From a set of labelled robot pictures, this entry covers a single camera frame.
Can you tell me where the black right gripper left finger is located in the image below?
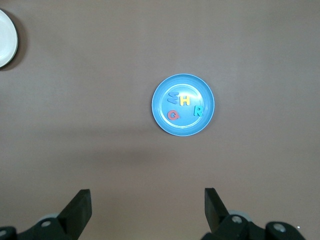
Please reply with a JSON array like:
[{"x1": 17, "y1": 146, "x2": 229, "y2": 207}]
[{"x1": 31, "y1": 189, "x2": 93, "y2": 240}]

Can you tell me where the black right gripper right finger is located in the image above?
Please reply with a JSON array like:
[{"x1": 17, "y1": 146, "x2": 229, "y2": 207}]
[{"x1": 202, "y1": 187, "x2": 253, "y2": 240}]

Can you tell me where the red uppercase letter Q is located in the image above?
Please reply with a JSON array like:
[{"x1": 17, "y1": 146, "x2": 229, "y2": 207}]
[{"x1": 166, "y1": 109, "x2": 181, "y2": 121}]

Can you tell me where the yellow uppercase letter H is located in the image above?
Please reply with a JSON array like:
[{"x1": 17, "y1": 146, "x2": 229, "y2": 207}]
[{"x1": 179, "y1": 94, "x2": 192, "y2": 107}]

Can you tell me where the blue uppercase letter W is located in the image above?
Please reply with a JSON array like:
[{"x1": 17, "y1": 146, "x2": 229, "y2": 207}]
[{"x1": 166, "y1": 91, "x2": 180, "y2": 105}]

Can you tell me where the blue plastic plate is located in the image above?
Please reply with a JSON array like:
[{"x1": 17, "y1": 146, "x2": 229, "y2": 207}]
[{"x1": 151, "y1": 73, "x2": 216, "y2": 137}]

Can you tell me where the beige plastic plate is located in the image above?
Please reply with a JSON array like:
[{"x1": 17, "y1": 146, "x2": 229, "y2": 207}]
[{"x1": 0, "y1": 9, "x2": 19, "y2": 68}]

